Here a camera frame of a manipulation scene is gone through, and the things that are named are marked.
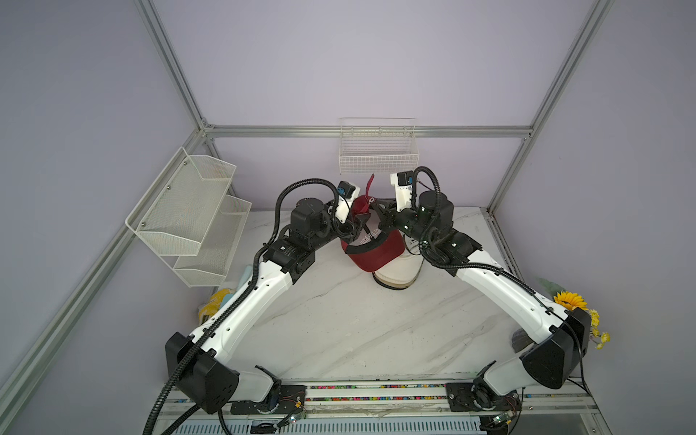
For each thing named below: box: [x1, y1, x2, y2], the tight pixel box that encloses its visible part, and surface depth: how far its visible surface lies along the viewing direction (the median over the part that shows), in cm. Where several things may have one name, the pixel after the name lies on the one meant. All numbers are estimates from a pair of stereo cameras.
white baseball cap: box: [372, 241, 425, 290], surface depth 96 cm
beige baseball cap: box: [372, 261, 423, 290], surface depth 96 cm
